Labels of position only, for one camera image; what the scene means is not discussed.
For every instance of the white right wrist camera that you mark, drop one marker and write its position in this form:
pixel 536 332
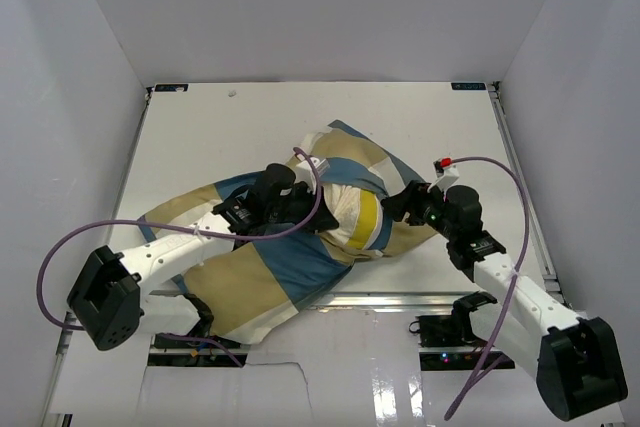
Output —
pixel 446 174

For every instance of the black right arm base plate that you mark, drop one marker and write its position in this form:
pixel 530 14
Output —
pixel 454 329

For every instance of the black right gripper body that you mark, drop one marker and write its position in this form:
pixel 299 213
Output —
pixel 429 208

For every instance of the white pillow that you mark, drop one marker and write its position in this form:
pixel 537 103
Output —
pixel 352 187

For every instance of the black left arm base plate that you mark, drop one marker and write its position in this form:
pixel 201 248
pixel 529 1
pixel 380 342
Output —
pixel 222 353

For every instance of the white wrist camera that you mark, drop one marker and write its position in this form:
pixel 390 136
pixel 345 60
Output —
pixel 309 169
pixel 446 174

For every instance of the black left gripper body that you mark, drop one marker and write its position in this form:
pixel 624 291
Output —
pixel 296 206

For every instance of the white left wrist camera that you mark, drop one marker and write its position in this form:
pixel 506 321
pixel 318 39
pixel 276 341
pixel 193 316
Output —
pixel 309 169

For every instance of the blue beige white checked pillowcase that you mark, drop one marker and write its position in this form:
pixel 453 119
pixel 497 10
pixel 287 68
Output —
pixel 260 285

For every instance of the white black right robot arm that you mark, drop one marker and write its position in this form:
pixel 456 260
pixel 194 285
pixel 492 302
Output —
pixel 574 361

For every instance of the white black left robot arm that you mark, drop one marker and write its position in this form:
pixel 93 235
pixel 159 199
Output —
pixel 115 295

